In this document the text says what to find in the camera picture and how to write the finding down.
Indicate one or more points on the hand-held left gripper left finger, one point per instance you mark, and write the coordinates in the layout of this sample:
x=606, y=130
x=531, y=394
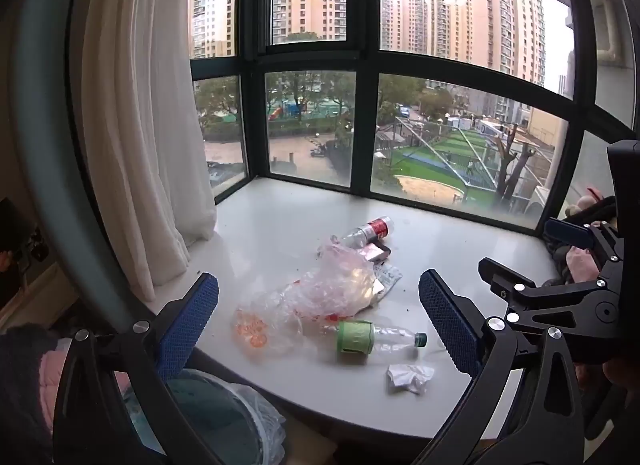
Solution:
x=192, y=325

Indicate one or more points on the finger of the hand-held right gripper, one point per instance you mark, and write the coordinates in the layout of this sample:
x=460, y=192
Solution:
x=567, y=232
x=505, y=277

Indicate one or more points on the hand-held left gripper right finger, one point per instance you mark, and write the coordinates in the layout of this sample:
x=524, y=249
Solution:
x=450, y=325

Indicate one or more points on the silver snack wrapper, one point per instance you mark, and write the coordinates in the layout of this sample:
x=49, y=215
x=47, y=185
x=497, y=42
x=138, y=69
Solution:
x=387, y=275

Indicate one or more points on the round black trash bin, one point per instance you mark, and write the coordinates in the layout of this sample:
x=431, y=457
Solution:
x=227, y=397

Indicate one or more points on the green label plastic bottle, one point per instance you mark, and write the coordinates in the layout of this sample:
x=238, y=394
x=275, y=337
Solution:
x=355, y=337

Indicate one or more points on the trash bin with liner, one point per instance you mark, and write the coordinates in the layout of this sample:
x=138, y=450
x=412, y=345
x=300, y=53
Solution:
x=260, y=412

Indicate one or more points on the red label plastic bottle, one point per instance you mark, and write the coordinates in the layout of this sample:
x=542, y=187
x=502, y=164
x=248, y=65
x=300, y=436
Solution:
x=372, y=231

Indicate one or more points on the clear plastic bag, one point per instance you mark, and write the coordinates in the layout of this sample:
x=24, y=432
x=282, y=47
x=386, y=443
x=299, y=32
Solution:
x=320, y=290

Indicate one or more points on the pink plush toy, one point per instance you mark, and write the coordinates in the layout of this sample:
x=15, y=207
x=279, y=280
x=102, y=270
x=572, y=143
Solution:
x=585, y=205

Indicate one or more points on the pink cloth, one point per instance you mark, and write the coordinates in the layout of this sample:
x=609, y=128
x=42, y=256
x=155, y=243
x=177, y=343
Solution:
x=580, y=265

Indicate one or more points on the small crumpled white tissue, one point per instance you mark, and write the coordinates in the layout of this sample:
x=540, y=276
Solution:
x=410, y=379

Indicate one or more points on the pink box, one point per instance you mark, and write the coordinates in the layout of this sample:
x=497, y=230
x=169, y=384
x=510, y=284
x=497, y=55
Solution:
x=372, y=251

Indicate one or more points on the pink padded jacket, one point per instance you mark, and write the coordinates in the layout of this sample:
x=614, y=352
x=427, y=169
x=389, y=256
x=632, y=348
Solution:
x=50, y=375

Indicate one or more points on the grey fuzzy blanket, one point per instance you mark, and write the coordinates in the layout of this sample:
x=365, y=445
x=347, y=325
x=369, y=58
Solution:
x=25, y=395

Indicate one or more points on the white curtain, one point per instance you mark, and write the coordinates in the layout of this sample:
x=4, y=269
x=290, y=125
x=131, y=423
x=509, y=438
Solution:
x=140, y=120

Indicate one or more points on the dark window frame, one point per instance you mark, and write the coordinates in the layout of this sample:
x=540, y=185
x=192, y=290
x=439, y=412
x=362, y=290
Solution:
x=367, y=60

